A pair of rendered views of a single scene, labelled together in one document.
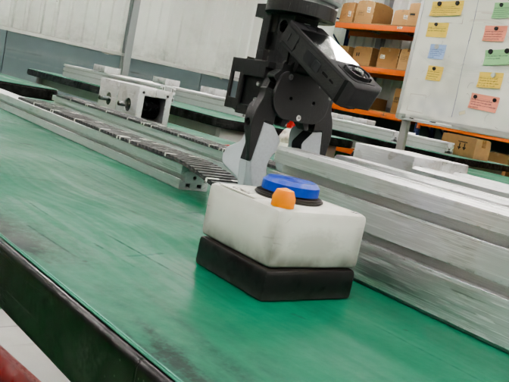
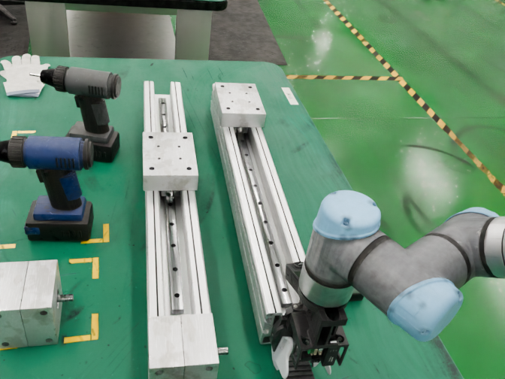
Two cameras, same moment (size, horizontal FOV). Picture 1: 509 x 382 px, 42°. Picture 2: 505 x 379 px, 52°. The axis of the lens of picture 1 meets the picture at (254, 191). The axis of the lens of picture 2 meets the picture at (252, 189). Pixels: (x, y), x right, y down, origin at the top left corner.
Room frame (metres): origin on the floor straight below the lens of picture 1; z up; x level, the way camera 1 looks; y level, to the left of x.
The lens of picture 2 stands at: (1.18, 0.07, 1.53)
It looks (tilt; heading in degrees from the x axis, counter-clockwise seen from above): 38 degrees down; 203
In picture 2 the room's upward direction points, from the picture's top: 9 degrees clockwise
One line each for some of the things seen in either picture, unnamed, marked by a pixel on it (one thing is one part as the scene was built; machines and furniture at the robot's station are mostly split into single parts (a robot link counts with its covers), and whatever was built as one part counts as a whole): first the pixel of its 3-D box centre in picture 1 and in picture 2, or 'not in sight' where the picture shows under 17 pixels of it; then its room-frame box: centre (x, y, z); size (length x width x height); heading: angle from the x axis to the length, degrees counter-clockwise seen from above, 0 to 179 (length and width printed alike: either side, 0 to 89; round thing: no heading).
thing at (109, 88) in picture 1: (119, 100); not in sight; (1.69, 0.38, 0.83); 0.11 x 0.10 x 0.10; 130
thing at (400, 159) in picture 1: (396, 192); (188, 356); (0.78, -0.16, 0.83); 0.12 x 0.09 x 0.10; 128
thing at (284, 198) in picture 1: (284, 196); not in sight; (0.41, -0.02, 0.85); 0.02 x 0.02 x 0.01
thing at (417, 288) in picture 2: not in sight; (413, 283); (0.70, 0.09, 1.10); 0.11 x 0.11 x 0.08; 68
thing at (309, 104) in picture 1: (285, 64); (317, 320); (0.69, -0.01, 0.94); 0.09 x 0.08 x 0.12; 38
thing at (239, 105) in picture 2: not in sight; (237, 108); (0.12, -0.45, 0.87); 0.16 x 0.11 x 0.07; 38
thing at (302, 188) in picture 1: (289, 192); not in sight; (0.45, -0.02, 0.84); 0.04 x 0.04 x 0.02
